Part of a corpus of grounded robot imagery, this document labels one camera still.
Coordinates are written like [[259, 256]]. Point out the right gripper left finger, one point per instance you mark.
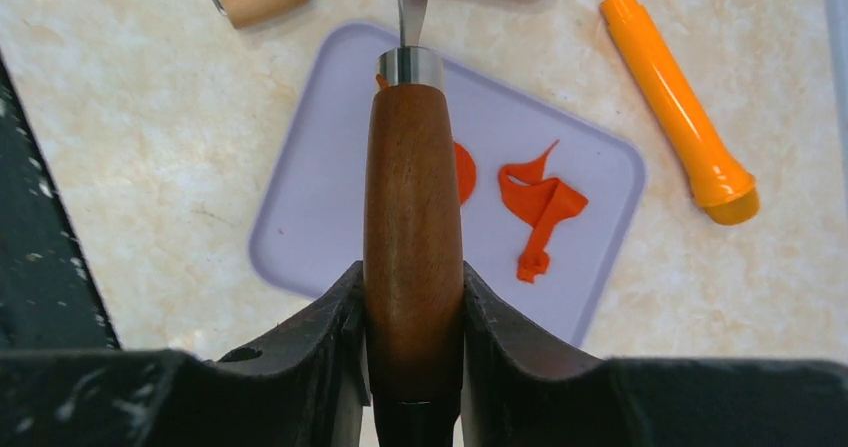
[[299, 384]]

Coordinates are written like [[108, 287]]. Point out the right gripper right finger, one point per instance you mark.
[[636, 398]]

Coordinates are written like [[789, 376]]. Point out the metal scraper wooden handle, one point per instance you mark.
[[412, 254]]

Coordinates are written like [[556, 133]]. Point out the orange-red dough lump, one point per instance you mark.
[[542, 203]]

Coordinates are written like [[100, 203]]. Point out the orange round dough wrapper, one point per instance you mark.
[[466, 172]]

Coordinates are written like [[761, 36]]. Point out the lavender plastic cutting board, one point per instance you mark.
[[309, 226]]

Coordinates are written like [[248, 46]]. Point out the orange plastic rolling pin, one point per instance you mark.
[[720, 186]]

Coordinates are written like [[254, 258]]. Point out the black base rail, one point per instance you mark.
[[49, 299]]

